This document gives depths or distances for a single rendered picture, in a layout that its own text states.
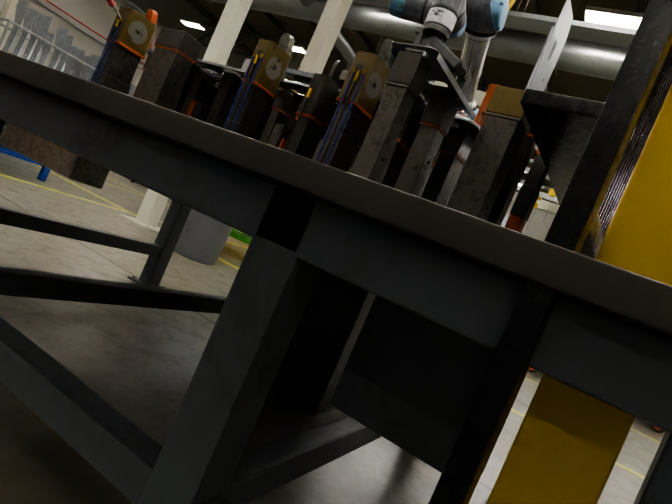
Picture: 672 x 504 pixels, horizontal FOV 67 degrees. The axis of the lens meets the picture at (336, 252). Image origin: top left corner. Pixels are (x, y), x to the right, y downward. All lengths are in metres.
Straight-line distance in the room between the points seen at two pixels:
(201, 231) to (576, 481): 3.94
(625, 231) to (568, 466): 0.27
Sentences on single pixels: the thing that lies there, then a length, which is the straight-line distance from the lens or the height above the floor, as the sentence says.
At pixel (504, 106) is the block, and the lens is 1.15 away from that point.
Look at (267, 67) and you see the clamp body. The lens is 1.46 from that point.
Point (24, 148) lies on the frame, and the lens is 1.62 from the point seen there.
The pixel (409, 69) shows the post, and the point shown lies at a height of 0.96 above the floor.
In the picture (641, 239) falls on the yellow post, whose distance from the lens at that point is 0.66.
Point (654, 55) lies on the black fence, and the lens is 0.60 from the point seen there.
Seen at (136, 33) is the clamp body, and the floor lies 1.00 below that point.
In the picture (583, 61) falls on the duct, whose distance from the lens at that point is 13.62.
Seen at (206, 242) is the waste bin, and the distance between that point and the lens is 4.38.
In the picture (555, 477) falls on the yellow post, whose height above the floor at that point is 0.47.
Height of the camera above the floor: 0.62
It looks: 1 degrees down
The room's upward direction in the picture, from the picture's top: 23 degrees clockwise
